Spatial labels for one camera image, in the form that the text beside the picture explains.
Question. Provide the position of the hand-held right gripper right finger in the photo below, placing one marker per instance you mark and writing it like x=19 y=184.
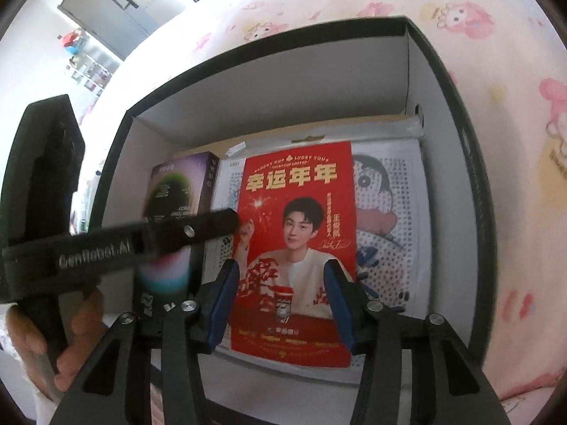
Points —
x=339 y=307

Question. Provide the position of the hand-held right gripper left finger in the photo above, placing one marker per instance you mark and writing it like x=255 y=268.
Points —
x=223 y=303

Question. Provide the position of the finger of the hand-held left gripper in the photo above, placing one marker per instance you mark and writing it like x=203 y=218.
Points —
x=190 y=230

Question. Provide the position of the dark purple box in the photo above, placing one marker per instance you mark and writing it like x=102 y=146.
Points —
x=177 y=186

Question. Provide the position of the red printed card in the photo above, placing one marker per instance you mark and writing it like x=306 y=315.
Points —
x=292 y=172

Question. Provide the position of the cartoon pegboard kit pack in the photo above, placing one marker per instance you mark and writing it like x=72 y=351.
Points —
x=390 y=195

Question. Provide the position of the black storage box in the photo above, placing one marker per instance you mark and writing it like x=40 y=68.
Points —
x=310 y=88

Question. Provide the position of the person's left hand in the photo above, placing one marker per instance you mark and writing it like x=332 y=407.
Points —
x=84 y=318

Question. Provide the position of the white shelf rack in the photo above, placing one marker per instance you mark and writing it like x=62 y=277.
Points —
x=95 y=71

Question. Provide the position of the grey door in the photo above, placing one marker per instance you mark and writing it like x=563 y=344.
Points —
x=119 y=13

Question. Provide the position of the pink printed blanket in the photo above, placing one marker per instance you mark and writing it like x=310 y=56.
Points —
x=509 y=53

